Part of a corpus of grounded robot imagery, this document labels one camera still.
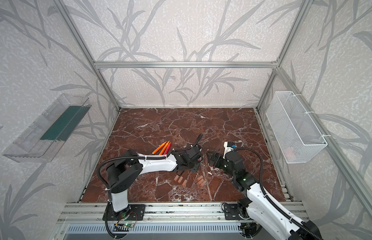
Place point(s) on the aluminium frame rail front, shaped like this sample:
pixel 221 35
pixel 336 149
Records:
pixel 159 212

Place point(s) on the white wire mesh basket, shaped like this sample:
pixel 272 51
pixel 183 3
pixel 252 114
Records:
pixel 297 135

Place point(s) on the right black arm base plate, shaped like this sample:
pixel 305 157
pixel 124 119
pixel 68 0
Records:
pixel 233 212

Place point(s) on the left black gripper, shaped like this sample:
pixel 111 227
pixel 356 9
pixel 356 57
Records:
pixel 193 156

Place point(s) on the orange marker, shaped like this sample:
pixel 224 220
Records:
pixel 159 148
pixel 164 148

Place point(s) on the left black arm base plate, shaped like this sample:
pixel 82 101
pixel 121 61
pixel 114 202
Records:
pixel 133 212

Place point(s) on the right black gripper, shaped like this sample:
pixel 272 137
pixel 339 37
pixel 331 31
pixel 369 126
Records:
pixel 217 160

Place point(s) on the clear plastic wall bin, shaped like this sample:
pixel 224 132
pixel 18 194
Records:
pixel 41 141

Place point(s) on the pink marker left group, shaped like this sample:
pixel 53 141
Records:
pixel 168 148

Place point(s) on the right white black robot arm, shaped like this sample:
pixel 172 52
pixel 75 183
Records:
pixel 258 204

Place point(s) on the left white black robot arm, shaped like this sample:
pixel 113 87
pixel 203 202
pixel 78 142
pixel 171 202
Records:
pixel 124 170

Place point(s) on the orange marker far left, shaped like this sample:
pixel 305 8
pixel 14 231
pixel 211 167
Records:
pixel 159 148

